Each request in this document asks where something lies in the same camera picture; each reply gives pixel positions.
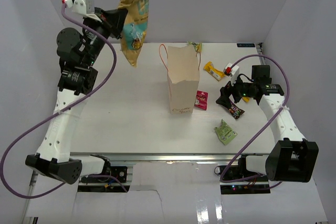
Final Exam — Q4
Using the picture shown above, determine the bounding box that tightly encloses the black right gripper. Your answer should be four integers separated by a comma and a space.
216, 72, 256, 109

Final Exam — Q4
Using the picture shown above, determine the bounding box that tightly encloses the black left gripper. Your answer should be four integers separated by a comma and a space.
83, 7, 128, 67

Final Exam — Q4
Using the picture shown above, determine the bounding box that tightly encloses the brown kraft chips bag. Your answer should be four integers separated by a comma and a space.
118, 0, 149, 67

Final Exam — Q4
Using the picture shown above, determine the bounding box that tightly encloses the red snack packet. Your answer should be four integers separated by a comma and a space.
194, 91, 208, 111

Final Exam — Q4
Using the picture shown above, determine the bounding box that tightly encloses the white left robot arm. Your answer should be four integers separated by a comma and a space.
25, 7, 128, 184

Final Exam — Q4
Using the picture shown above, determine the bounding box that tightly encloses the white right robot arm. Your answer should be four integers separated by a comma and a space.
216, 77, 319, 183

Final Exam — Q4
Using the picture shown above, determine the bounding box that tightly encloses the beige paper gift bag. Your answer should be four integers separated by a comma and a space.
159, 44, 201, 114

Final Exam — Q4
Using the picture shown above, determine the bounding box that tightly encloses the small yellow snack packet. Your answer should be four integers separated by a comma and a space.
242, 97, 252, 103

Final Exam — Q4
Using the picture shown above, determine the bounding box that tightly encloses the purple chocolate candy bar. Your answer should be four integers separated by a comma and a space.
221, 102, 245, 120

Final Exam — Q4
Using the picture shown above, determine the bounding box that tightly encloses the yellow snack bar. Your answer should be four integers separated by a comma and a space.
203, 61, 225, 81

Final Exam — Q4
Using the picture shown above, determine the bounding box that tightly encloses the green snack packet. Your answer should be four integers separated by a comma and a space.
214, 120, 237, 145

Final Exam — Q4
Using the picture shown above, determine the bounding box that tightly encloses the green yellow candy wrapper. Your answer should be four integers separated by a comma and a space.
187, 41, 203, 53

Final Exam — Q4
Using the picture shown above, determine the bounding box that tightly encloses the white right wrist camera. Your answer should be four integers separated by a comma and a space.
224, 63, 239, 84

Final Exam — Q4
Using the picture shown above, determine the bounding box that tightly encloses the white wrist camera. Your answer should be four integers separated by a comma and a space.
62, 0, 100, 21
224, 63, 239, 84

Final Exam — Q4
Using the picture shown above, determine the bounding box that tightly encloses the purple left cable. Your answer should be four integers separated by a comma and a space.
0, 3, 130, 199

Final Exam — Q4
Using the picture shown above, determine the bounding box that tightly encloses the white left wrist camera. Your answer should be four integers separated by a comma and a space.
62, 0, 100, 21

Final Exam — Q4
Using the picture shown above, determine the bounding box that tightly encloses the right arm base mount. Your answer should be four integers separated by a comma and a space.
220, 165, 270, 195

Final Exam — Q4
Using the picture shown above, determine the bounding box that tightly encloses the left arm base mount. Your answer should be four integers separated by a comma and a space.
78, 166, 130, 193

